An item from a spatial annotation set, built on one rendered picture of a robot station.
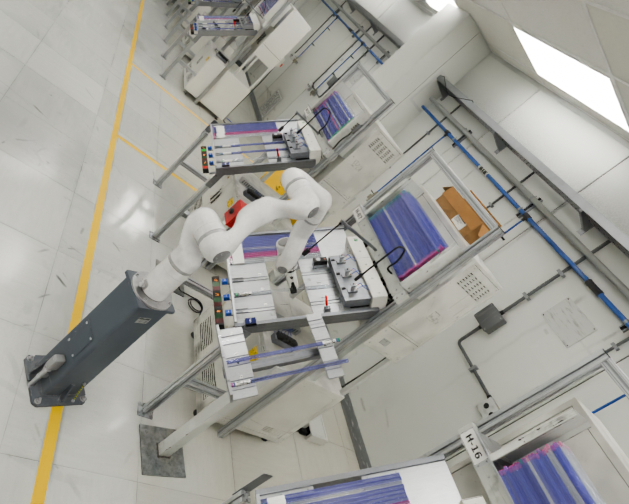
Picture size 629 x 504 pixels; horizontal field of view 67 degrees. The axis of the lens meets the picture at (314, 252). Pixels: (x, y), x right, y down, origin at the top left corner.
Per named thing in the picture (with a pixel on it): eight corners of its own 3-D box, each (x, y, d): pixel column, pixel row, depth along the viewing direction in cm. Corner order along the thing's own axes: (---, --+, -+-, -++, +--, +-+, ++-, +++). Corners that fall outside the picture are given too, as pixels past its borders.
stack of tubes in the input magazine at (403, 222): (399, 279, 229) (444, 245, 220) (367, 218, 266) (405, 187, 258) (412, 290, 236) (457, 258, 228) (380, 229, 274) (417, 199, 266)
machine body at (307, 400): (188, 421, 260) (267, 361, 241) (186, 325, 312) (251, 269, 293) (271, 448, 299) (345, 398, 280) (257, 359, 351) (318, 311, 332)
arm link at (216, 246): (195, 240, 188) (211, 272, 181) (187, 225, 177) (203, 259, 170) (306, 187, 196) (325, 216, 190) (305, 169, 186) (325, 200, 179)
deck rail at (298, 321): (235, 335, 223) (235, 326, 219) (235, 332, 225) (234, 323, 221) (377, 318, 238) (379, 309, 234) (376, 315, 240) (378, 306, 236)
